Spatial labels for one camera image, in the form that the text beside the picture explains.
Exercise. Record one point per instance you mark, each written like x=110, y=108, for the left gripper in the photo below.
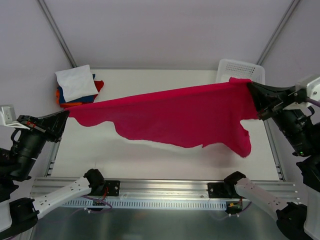
x=41, y=129

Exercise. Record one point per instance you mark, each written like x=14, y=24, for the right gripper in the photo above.
x=279, y=101

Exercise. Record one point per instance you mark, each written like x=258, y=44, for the pink red t shirt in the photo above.
x=185, y=117

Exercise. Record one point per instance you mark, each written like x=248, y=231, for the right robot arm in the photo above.
x=285, y=107

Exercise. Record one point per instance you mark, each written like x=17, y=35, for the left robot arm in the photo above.
x=28, y=139

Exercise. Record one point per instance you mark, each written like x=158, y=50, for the blue folded t shirt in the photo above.
x=79, y=101

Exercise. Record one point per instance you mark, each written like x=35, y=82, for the white plastic basket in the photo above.
x=229, y=68

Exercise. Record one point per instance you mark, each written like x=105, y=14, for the white folded t shirt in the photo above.
x=76, y=83

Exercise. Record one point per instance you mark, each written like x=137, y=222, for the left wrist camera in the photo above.
x=8, y=116

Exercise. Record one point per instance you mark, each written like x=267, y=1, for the white slotted cable duct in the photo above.
x=154, y=204

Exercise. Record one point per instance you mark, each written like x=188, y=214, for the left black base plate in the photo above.
x=111, y=188

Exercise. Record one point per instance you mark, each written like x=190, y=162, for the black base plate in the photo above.
x=220, y=190
x=111, y=188

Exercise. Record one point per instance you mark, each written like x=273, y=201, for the aluminium mounting rail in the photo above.
x=159, y=189

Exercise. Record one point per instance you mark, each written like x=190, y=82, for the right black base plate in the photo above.
x=220, y=190

